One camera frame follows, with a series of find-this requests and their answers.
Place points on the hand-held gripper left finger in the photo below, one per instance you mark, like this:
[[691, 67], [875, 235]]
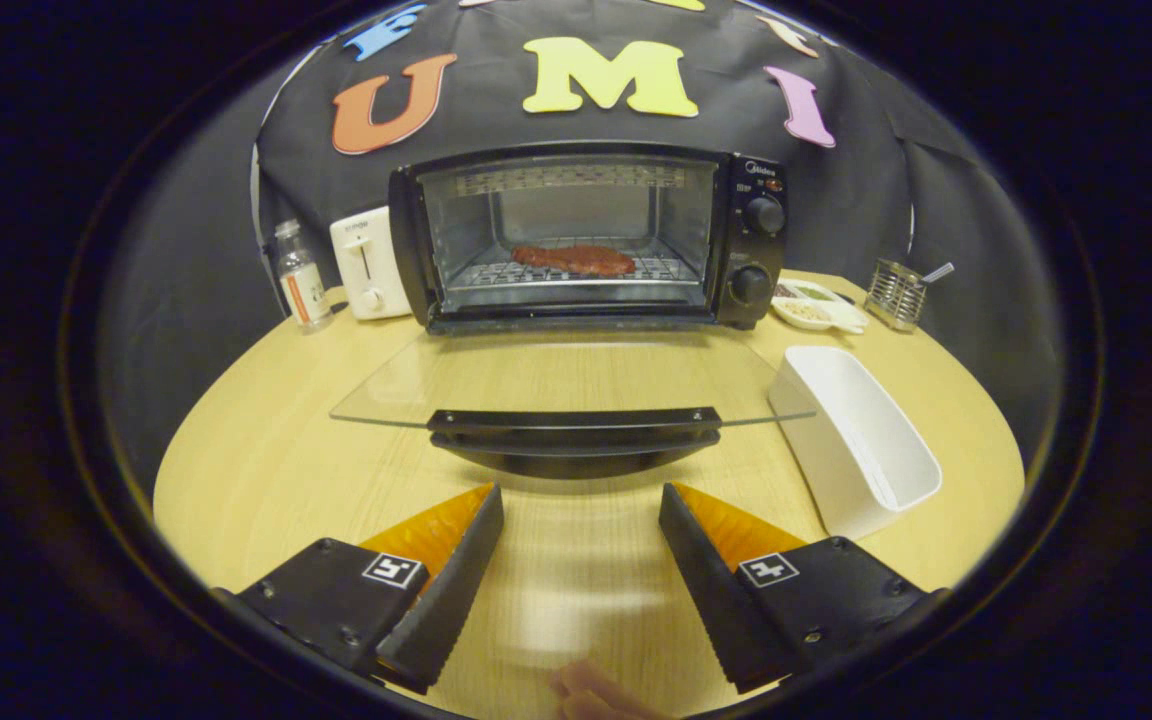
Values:
[[446, 600]]

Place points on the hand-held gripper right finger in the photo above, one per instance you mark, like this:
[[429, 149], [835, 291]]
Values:
[[721, 600]]

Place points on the white rectangular tray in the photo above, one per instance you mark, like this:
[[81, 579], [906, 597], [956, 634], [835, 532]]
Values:
[[836, 470]]

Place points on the black toaster oven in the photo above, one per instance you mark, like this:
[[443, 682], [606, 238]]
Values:
[[756, 250]]

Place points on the brown steak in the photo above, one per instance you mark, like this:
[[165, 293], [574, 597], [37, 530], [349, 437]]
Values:
[[576, 260]]

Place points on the white slot toaster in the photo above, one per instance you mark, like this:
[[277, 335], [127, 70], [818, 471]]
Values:
[[371, 260]]

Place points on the white divided plate with grains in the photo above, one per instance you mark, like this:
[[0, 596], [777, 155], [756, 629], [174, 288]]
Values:
[[816, 312]]

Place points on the small glass bottle orange label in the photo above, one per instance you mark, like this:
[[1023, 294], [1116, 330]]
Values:
[[303, 290]]

